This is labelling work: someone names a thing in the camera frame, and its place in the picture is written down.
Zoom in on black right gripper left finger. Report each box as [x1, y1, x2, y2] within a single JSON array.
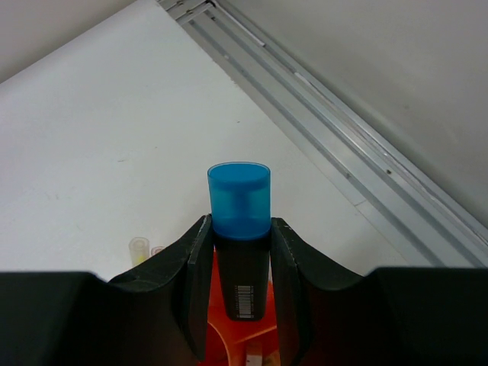
[[110, 215, 213, 362]]

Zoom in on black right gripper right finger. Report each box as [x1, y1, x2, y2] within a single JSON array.
[[271, 218, 376, 365]]

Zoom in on pink clear pen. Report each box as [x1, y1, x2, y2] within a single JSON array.
[[150, 246, 164, 256]]

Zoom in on clear yellow-green pen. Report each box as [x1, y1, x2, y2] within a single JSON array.
[[128, 237, 150, 267]]

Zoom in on blue highlighter marker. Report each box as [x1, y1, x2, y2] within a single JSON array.
[[207, 162, 271, 322]]

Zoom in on orange round organizer container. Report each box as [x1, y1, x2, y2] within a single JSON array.
[[200, 257, 278, 365]]

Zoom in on aluminium right side rail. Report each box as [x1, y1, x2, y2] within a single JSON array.
[[161, 1, 487, 268]]

